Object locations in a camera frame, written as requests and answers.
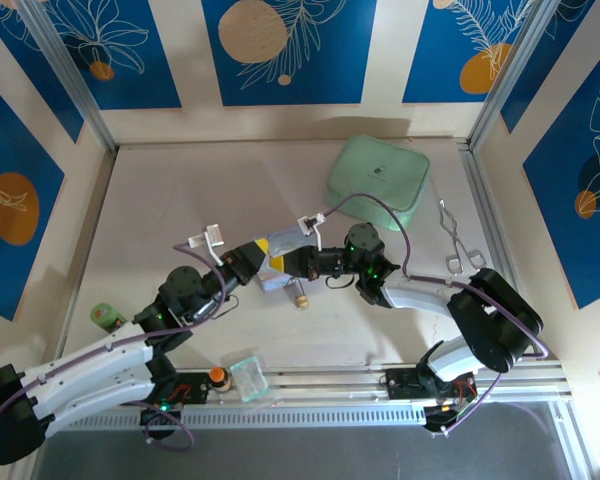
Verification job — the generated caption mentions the clear plastic packaging bag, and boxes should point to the clear plastic packaging bag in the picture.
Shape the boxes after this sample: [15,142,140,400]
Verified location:
[252,227,321,294]

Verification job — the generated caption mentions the mint green zip pouch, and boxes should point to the mint green zip pouch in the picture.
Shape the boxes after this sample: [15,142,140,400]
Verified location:
[323,133,431,234]

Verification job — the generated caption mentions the green tape roll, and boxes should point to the green tape roll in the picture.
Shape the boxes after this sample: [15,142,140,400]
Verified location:
[89,302,127,334]

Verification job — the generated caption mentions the metal scissor tongs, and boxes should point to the metal scissor tongs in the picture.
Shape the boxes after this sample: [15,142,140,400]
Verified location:
[437,198,487,275]

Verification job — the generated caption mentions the clear plastic container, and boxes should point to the clear plastic container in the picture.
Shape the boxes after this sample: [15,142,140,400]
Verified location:
[228,355,271,404]

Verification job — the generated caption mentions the black controller box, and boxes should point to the black controller box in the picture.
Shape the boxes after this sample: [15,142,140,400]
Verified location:
[139,407,183,441]
[422,404,474,439]

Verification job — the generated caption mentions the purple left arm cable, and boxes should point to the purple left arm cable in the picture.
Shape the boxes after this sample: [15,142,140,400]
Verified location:
[0,241,229,457]

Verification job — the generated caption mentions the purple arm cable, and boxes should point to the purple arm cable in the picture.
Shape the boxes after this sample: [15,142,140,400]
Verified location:
[323,192,551,439]
[0,241,229,457]

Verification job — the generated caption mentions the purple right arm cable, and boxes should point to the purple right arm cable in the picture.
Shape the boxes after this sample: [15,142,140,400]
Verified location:
[323,192,551,439]

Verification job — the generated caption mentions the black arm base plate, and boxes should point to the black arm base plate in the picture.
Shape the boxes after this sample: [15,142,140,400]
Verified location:
[384,367,477,401]
[154,369,216,406]

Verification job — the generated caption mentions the aluminium side rail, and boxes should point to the aluminium side rail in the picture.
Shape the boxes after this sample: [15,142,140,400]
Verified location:
[457,142,536,361]
[52,147,119,371]

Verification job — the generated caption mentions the aluminium front rail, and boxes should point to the aluminium front rail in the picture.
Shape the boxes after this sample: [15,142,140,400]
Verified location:
[49,362,576,409]

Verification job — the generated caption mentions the grey slotted cable duct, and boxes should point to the grey slotted cable duct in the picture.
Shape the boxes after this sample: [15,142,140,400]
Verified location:
[49,402,429,434]

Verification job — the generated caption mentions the aluminium frame post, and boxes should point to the aluminium frame post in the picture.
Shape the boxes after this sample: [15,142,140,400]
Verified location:
[469,0,554,151]
[17,0,119,154]

